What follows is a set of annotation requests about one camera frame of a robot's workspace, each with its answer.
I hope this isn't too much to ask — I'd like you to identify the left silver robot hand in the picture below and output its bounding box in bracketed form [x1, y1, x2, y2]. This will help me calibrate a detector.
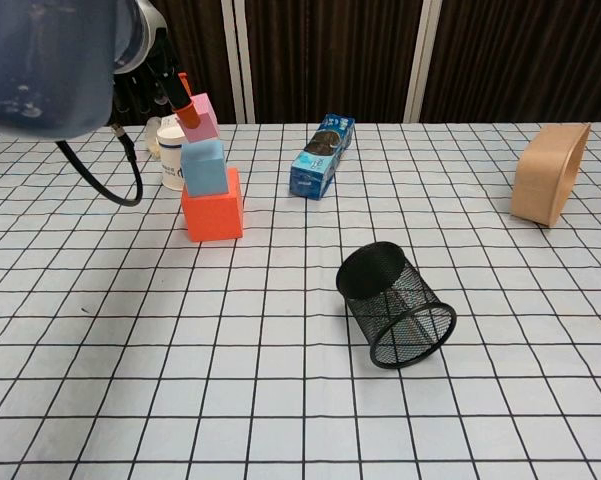
[129, 0, 201, 130]

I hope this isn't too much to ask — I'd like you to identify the small pink foam cube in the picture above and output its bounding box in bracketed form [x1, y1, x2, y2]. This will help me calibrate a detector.
[178, 92, 219, 145]

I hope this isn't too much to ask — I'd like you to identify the medium blue foam cube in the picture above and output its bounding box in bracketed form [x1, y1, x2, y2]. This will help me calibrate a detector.
[179, 139, 230, 197]

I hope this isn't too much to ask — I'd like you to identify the clear snack bag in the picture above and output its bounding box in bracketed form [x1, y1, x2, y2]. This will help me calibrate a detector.
[146, 113, 221, 159]

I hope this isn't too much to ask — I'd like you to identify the white paper cup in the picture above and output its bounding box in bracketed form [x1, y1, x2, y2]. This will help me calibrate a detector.
[156, 124, 189, 192]

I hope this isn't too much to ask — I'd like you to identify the large orange foam cube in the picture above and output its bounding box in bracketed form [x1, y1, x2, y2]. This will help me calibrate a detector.
[180, 167, 245, 244]

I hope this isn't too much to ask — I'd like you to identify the blue cookie box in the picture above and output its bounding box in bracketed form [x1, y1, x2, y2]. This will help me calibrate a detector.
[289, 113, 357, 201]

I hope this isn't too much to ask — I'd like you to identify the black mesh pen holder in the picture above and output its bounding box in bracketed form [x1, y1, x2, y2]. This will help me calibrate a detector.
[335, 241, 458, 371]

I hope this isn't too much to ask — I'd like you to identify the white checkered tablecloth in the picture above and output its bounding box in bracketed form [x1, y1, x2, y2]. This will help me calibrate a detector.
[0, 119, 601, 480]

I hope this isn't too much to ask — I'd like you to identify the tan oval container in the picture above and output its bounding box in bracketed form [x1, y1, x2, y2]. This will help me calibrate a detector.
[510, 122, 593, 230]

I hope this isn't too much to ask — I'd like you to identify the white partition frame post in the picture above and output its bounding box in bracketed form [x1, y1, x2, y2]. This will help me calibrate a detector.
[403, 0, 442, 124]
[221, 0, 257, 125]

